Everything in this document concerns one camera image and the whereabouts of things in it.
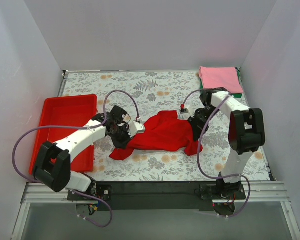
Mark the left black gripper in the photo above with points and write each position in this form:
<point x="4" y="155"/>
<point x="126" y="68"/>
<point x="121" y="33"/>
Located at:
<point x="121" y="140"/>

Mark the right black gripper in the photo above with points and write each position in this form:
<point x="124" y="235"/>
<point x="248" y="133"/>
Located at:
<point x="198" y="125"/>

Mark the red t shirt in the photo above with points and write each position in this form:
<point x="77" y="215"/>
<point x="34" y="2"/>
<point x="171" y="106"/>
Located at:
<point x="163" y="132"/>

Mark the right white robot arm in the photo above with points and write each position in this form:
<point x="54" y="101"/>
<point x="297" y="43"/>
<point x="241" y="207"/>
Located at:
<point x="246" y="135"/>

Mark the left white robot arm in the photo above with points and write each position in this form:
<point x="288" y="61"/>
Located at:
<point x="53" y="163"/>

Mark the pink folded t shirt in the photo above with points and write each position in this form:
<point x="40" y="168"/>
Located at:
<point x="220" y="78"/>

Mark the green folded t shirt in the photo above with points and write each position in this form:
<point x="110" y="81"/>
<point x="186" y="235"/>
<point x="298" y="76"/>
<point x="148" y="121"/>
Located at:
<point x="237" y="95"/>

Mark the floral patterned table mat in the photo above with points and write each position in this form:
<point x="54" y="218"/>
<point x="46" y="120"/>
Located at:
<point x="146" y="93"/>

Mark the red plastic tray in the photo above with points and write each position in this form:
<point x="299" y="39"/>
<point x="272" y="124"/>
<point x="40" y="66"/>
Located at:
<point x="71" y="111"/>

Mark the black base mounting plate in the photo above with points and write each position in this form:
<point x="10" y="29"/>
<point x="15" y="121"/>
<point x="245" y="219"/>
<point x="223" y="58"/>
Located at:
<point x="163" y="195"/>

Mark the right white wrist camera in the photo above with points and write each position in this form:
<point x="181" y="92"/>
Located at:
<point x="185" y="110"/>

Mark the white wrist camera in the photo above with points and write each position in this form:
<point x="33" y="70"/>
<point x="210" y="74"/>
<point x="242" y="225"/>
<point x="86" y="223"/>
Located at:
<point x="136" y="128"/>
<point x="185" y="110"/>

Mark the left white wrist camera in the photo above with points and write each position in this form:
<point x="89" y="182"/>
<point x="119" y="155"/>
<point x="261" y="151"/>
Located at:
<point x="136" y="128"/>

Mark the aluminium frame rail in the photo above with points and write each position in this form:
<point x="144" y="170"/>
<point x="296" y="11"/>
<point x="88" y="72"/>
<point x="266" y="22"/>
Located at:
<point x="265" y="214"/>

